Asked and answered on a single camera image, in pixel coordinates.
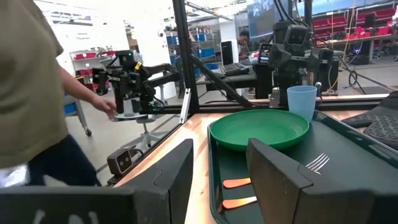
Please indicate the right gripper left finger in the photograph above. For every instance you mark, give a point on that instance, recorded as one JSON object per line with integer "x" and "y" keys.
{"x": 161, "y": 186}

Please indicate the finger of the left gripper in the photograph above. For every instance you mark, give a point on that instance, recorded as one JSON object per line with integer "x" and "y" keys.
{"x": 275, "y": 57}
{"x": 327, "y": 60}

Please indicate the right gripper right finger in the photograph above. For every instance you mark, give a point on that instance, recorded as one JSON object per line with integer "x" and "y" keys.
{"x": 273, "y": 186}

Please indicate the green plastic plate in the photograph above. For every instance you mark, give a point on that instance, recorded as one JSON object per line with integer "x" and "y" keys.
{"x": 258, "y": 127}

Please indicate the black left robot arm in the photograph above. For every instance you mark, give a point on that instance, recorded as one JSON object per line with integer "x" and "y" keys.
{"x": 280, "y": 90}

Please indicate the background black robot arm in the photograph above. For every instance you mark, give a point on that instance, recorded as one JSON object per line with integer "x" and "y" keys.
{"x": 130, "y": 81}

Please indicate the blue plastic cup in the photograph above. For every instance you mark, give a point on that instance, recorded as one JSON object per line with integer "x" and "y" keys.
{"x": 301, "y": 102}

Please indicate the dark green plastic tray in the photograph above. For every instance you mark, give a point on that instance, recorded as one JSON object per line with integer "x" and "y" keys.
{"x": 348, "y": 168}

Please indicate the person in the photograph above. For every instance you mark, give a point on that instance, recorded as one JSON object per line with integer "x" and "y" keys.
{"x": 244, "y": 45}
{"x": 28, "y": 93}

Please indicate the black office desk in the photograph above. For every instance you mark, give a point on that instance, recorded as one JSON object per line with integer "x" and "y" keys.
{"x": 242, "y": 81}

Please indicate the black computer keyboard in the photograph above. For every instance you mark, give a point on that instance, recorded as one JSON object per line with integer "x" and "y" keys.
{"x": 234, "y": 69}

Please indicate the long rack of red bins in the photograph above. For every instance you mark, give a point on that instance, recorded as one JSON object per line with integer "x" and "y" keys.
{"x": 357, "y": 23}

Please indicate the black computer tower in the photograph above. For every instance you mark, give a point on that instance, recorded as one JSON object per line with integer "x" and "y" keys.
{"x": 227, "y": 53}

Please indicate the white office chair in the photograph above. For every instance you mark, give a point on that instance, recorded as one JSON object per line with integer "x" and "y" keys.
{"x": 149, "y": 130}

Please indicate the shelf with blue bins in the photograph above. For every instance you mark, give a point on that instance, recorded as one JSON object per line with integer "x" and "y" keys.
{"x": 205, "y": 49}

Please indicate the silver aluminium bar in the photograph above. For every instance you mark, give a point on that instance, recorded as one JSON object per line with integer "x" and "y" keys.
{"x": 185, "y": 105}

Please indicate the black oven mitt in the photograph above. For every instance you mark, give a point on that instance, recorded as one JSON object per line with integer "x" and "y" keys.
{"x": 382, "y": 127}

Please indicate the person's hand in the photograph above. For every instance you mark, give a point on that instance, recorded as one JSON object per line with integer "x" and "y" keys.
{"x": 105, "y": 107}

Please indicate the blue cart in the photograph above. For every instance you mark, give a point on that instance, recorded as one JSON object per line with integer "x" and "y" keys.
{"x": 73, "y": 109}

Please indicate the shelf with red bins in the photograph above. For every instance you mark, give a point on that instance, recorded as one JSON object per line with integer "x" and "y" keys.
{"x": 90, "y": 56}

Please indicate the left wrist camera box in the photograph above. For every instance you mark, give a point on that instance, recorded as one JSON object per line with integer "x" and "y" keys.
{"x": 297, "y": 35}

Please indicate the large wall screen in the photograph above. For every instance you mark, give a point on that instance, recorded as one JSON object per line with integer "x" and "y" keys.
{"x": 264, "y": 18}

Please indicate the table-level camera box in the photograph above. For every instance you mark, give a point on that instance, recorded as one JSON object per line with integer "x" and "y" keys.
{"x": 120, "y": 160}

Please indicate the black aluminium table frame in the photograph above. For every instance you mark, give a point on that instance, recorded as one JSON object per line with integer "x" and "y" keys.
{"x": 186, "y": 62}

